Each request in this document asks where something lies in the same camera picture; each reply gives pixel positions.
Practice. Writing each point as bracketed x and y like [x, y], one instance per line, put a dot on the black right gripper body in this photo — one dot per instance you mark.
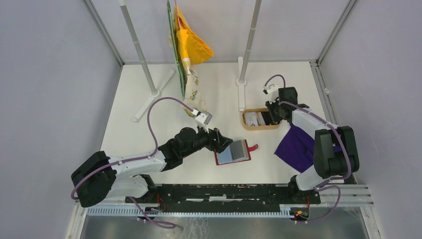
[274, 109]

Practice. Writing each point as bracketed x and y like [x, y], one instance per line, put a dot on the tan oval card tray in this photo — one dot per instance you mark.
[261, 127]

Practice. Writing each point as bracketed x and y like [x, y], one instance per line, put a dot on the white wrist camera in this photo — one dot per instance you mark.
[202, 119]
[271, 92]

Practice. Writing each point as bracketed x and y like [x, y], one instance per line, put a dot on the grey stand pole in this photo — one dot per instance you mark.
[242, 62]
[155, 92]

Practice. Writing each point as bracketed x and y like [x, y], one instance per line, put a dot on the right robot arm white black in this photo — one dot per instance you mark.
[300, 115]

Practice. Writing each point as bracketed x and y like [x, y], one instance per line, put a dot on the yellow cloth hanging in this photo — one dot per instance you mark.
[192, 49]

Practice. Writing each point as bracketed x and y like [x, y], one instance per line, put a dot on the grey card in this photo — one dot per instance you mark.
[238, 150]

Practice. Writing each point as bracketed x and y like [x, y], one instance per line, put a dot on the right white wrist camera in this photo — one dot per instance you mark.
[271, 92]

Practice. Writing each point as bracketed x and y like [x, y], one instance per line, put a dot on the right grey stand pole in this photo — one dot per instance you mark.
[242, 62]

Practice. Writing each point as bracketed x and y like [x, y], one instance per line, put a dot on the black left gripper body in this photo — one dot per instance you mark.
[205, 140]

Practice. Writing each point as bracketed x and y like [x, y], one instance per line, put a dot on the red leather card holder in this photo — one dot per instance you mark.
[225, 157]

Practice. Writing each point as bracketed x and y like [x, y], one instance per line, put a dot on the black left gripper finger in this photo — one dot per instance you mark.
[220, 146]
[223, 139]

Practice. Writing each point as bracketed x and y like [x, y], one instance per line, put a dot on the silver VIP card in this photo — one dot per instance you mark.
[251, 119]

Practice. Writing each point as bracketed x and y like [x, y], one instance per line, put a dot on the purple cloth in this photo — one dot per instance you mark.
[320, 155]

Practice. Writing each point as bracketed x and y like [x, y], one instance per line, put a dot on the cream patterned fabric bag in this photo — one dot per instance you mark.
[193, 97]

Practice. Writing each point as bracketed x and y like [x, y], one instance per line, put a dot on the stack of cards in tray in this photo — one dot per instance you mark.
[265, 118]

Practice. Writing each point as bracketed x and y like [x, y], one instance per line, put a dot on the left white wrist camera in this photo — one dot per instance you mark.
[202, 119]

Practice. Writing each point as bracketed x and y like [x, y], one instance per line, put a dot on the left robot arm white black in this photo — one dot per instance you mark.
[102, 177]

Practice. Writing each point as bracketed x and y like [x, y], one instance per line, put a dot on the white toothed cable rail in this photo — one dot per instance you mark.
[134, 211]

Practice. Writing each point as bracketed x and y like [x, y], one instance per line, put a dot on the left grey stand pole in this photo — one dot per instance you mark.
[155, 92]

